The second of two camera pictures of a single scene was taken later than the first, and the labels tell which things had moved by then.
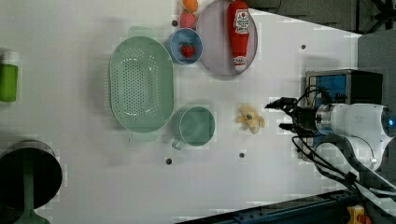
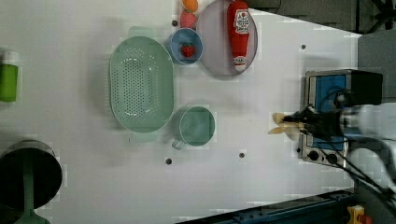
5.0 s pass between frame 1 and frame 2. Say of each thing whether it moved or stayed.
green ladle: stayed
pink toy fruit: stayed
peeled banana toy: moved
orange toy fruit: stayed
